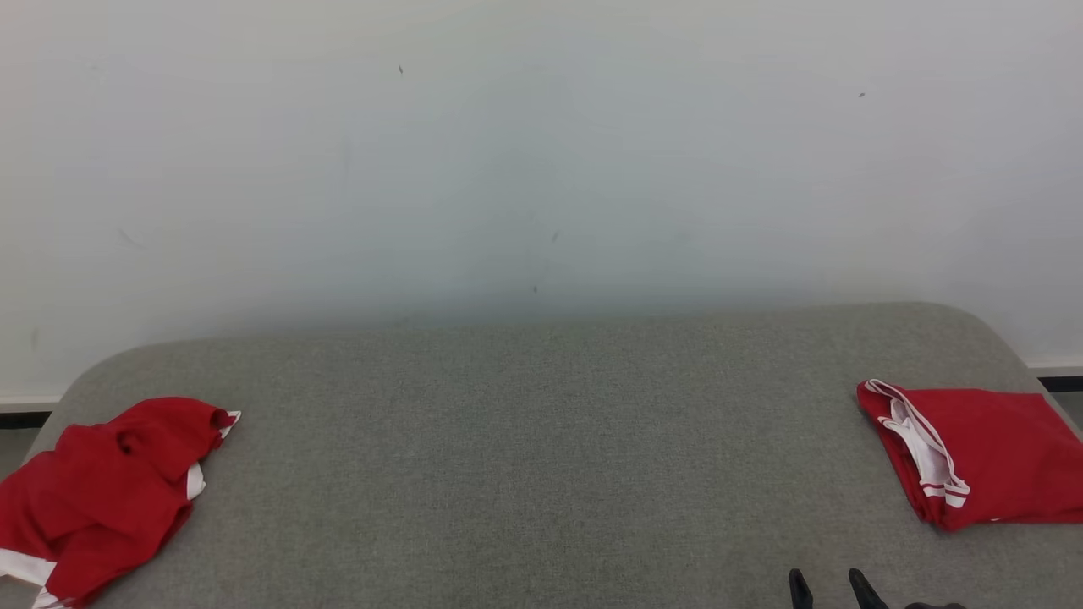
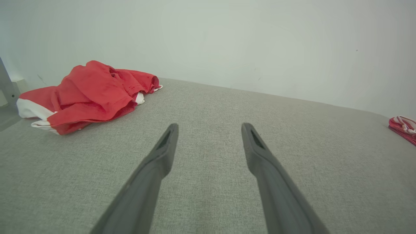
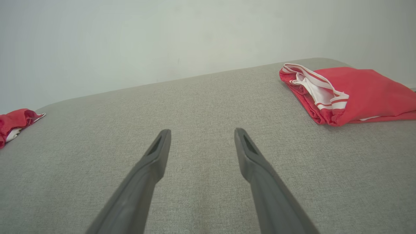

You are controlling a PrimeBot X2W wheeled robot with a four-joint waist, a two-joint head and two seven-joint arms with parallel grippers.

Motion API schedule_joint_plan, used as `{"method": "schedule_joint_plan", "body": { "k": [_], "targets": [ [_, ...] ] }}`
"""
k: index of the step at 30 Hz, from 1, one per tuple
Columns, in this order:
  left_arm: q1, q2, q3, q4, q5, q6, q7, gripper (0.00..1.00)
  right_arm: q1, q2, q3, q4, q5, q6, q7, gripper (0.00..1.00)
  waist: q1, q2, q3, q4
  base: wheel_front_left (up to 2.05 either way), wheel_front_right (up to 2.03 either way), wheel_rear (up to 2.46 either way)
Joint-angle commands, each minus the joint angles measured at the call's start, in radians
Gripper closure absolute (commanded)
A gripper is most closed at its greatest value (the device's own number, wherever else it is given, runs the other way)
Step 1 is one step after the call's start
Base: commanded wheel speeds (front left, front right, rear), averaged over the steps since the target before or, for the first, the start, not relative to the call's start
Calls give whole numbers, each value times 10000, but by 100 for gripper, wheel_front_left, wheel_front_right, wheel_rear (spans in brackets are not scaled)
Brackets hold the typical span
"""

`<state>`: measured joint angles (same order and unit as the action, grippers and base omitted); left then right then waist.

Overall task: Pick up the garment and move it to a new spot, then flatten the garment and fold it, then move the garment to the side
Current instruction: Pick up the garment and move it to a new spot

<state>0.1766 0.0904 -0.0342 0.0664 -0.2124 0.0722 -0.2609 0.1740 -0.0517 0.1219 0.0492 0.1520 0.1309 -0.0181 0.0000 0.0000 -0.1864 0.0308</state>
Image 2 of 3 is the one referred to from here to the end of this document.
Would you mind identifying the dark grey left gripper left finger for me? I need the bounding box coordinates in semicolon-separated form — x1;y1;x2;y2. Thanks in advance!
89;123;179;234

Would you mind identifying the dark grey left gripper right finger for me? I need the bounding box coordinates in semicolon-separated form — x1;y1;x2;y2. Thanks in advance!
241;123;330;234

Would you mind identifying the red mesh shorts white trim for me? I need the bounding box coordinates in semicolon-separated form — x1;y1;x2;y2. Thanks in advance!
16;60;163;136

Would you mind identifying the red Bulls 23 jersey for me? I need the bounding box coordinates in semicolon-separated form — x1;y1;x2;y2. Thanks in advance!
388;116;416;146

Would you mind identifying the white wall skirting board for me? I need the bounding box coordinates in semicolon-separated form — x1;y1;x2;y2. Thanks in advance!
11;78;30;95

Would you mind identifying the grey metal post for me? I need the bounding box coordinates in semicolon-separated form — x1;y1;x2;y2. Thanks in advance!
0;58;19;108

